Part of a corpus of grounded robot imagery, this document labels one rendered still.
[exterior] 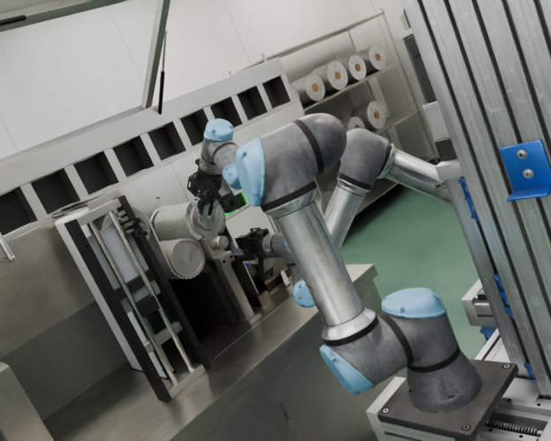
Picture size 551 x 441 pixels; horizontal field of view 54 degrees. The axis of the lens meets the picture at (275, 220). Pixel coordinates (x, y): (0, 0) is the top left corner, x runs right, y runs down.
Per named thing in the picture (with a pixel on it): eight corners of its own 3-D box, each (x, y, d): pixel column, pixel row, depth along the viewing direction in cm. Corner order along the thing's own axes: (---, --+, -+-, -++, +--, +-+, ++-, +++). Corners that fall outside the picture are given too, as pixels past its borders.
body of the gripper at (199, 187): (205, 180, 167) (210, 151, 158) (223, 197, 164) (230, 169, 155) (185, 190, 162) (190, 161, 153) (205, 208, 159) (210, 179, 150)
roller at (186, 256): (181, 284, 165) (163, 249, 162) (144, 284, 184) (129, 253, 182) (211, 265, 172) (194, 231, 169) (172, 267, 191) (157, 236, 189)
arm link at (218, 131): (214, 139, 138) (200, 118, 143) (208, 170, 147) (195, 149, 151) (241, 134, 142) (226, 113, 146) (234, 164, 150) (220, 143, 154)
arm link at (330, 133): (356, 93, 102) (281, 119, 149) (306, 115, 99) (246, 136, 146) (380, 150, 104) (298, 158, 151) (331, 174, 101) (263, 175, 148)
